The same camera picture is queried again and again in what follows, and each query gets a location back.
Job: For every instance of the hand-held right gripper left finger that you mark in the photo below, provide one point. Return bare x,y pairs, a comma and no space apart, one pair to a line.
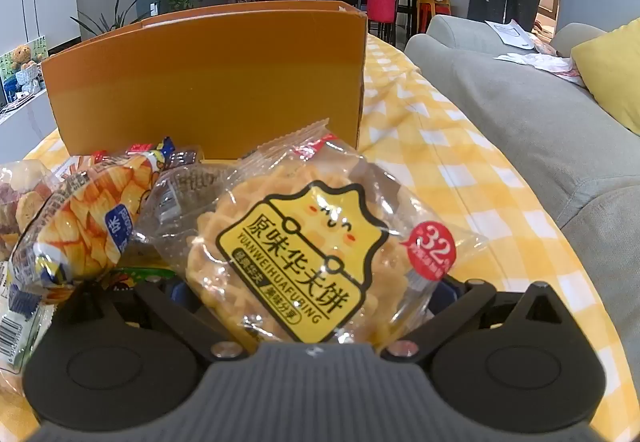
176,291

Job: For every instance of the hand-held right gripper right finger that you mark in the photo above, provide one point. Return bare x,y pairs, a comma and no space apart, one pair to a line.
446,293

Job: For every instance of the potato chips packet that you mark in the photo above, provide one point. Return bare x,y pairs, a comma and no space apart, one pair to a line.
85,227

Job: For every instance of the clear waffle cookie packet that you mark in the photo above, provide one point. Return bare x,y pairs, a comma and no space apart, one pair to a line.
300,242

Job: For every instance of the clear mixed snack bag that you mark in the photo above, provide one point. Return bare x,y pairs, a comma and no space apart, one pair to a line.
22,202

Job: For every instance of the orange cardboard box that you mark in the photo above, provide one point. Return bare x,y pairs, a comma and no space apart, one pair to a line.
210,82

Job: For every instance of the green snack packet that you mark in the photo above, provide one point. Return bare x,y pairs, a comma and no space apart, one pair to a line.
142,274

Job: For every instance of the yellow checked tablecloth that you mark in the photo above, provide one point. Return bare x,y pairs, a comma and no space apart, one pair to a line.
450,162

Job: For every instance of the red and blue snack packet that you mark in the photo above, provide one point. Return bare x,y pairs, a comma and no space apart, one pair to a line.
175,156

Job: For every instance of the white barcode snack packet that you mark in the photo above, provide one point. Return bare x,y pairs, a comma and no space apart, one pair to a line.
20,327

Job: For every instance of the grey sofa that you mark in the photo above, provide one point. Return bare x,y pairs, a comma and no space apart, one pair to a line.
540,132

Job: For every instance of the crumpled white papers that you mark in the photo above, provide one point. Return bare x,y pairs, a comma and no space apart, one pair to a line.
545,65

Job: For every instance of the white paper sheet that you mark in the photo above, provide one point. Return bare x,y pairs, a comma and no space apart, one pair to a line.
510,32

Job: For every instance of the long-leaf potted plant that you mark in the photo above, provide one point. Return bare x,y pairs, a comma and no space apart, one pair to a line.
107,20

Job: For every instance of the yellow cushion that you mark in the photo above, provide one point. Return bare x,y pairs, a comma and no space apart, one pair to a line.
612,67

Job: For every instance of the orange stool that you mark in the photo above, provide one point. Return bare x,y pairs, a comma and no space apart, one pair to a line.
434,12

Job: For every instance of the red tote bag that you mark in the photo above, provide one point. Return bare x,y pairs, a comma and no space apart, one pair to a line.
381,5

